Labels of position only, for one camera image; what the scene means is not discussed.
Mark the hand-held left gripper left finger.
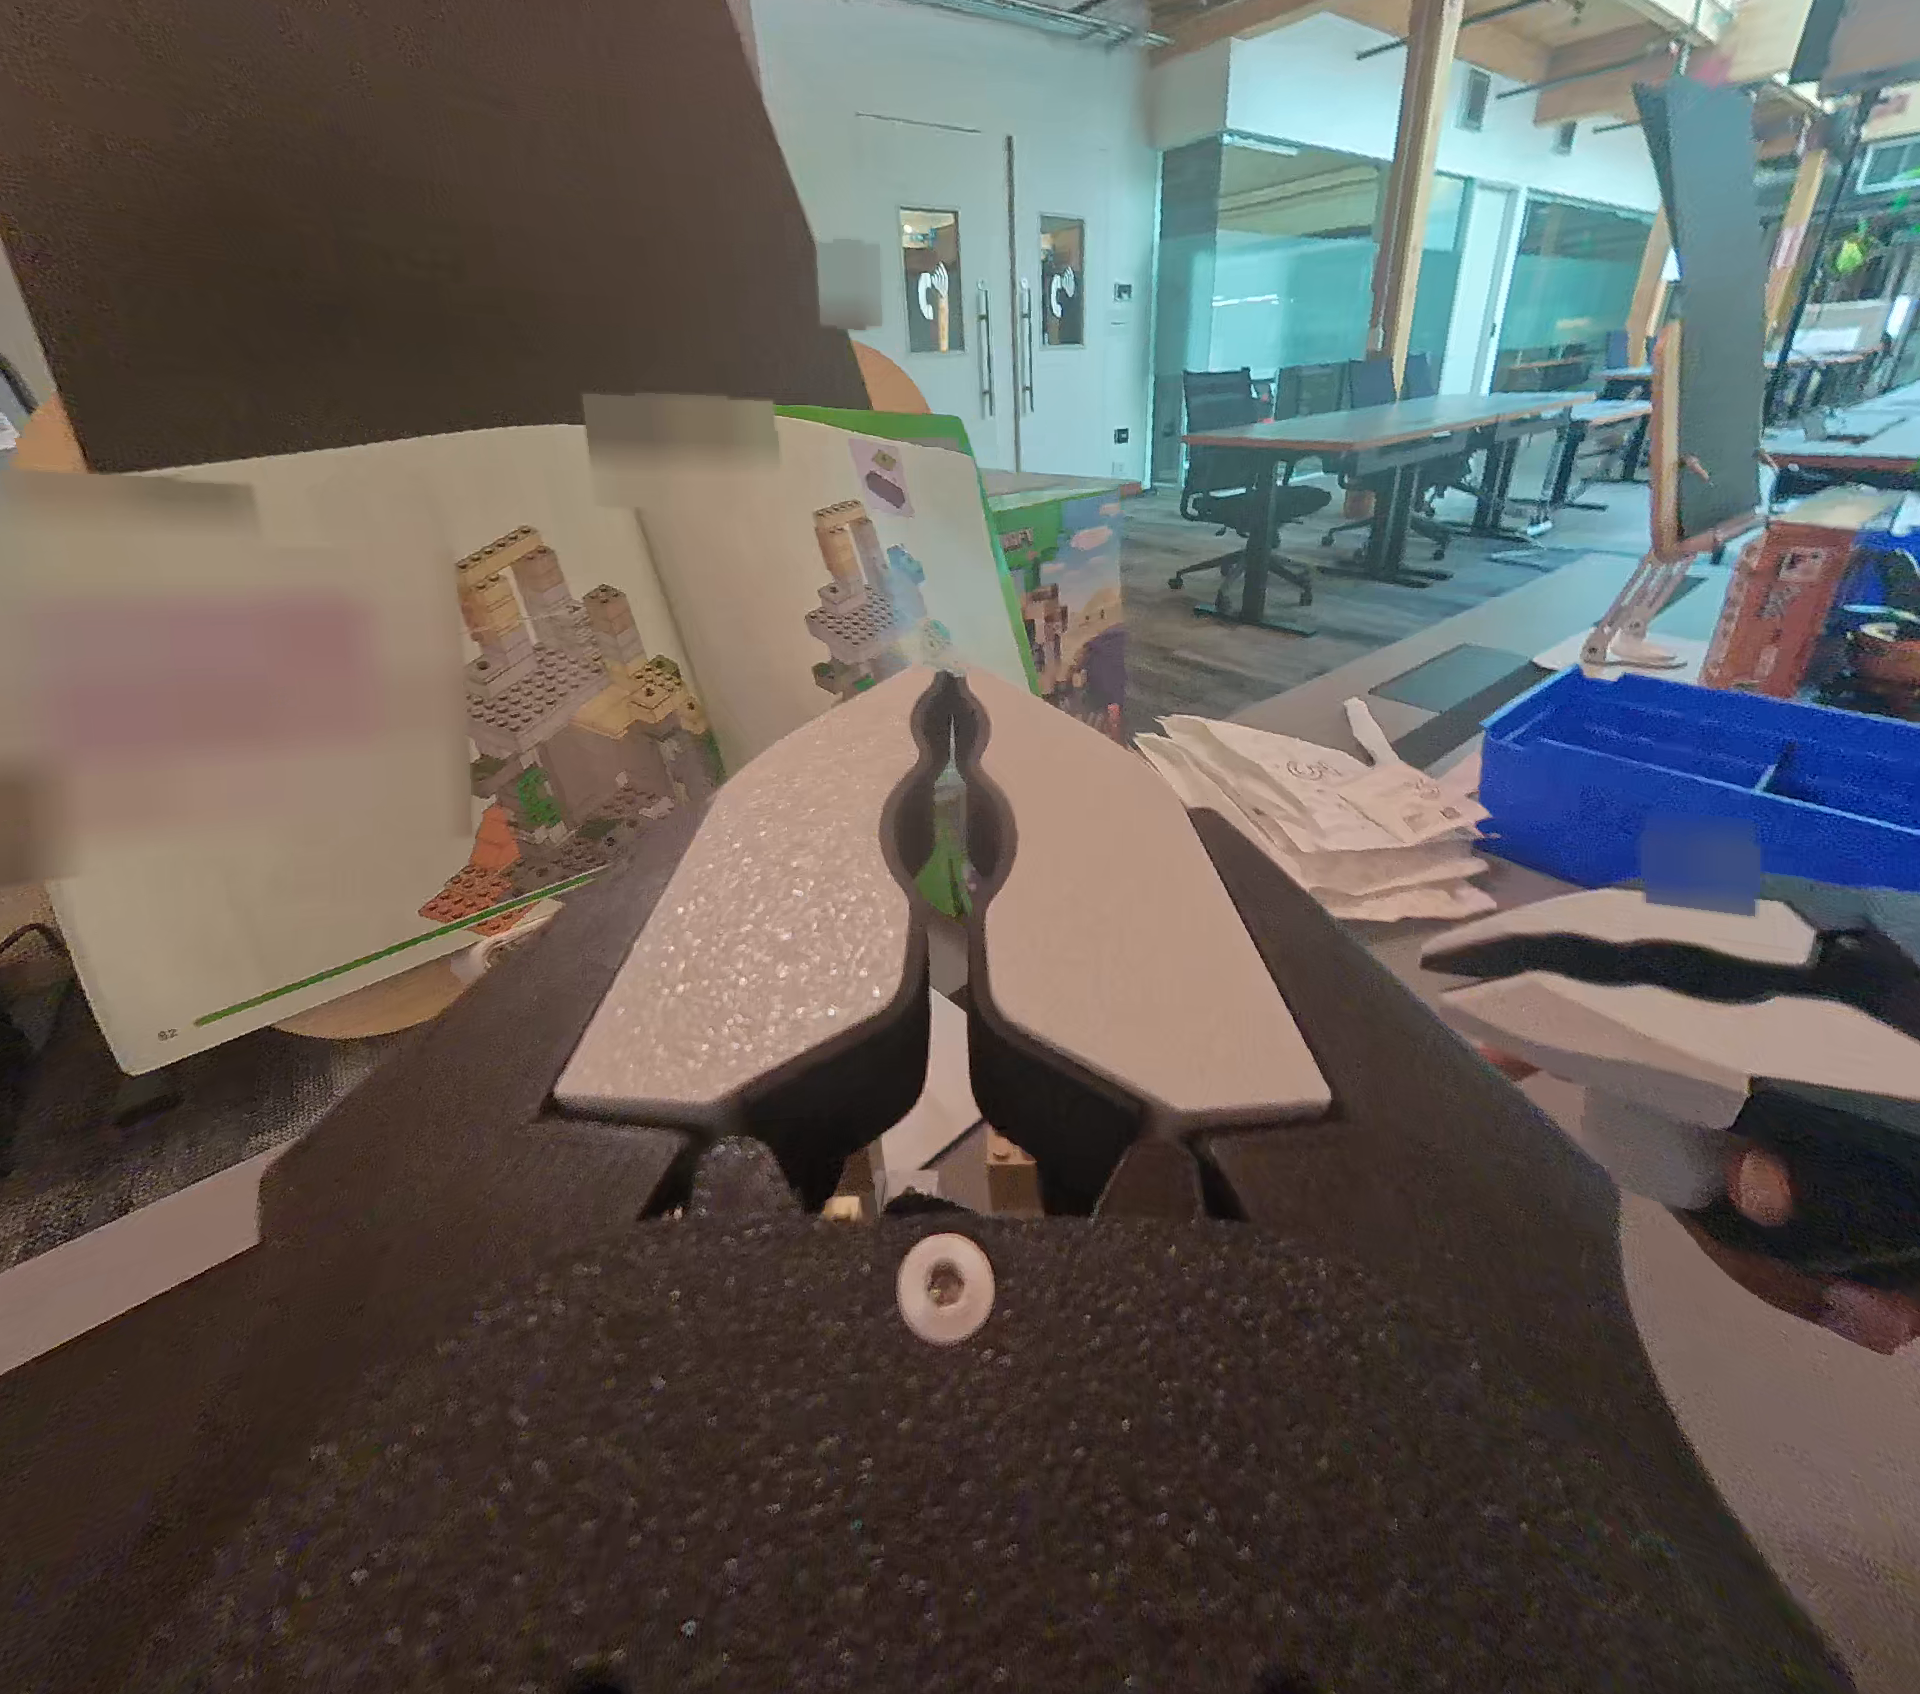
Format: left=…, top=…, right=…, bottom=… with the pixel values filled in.
left=549, top=670, right=944, bottom=1213

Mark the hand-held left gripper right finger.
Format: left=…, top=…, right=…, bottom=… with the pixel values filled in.
left=952, top=670, right=1338, bottom=1216

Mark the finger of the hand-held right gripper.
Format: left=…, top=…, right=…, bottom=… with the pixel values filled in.
left=1433, top=971, right=1829, bottom=1134
left=1417, top=897, right=1827, bottom=993

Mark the building instruction booklet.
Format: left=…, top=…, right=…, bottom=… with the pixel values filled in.
left=44, top=411, right=1037, bottom=1079

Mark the grey desk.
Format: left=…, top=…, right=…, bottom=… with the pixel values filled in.
left=0, top=615, right=1920, bottom=1694

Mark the small wooden desk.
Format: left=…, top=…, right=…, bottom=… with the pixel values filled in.
left=981, top=467, right=1141, bottom=510

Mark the long wooden office desk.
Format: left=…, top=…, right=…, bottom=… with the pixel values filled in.
left=1177, top=388, right=1600, bottom=638

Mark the person's right hand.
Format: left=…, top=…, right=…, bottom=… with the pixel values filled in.
left=1689, top=1141, right=1920, bottom=1354

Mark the blue plastic bin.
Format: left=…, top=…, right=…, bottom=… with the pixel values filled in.
left=1478, top=668, right=1920, bottom=892

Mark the colourful toy set box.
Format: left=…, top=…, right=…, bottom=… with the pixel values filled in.
left=981, top=477, right=1138, bottom=742

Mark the orange toy box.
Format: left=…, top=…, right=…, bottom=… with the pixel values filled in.
left=1702, top=492, right=1908, bottom=699

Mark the black office chair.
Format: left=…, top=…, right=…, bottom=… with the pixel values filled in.
left=1172, top=366, right=1338, bottom=643

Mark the narrow black panel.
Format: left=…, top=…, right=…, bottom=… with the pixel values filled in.
left=1631, top=74, right=1768, bottom=545

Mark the white double door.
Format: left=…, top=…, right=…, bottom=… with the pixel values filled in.
left=855, top=112, right=1161, bottom=482

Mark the large black panel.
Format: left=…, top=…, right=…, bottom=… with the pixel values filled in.
left=0, top=0, right=872, bottom=473

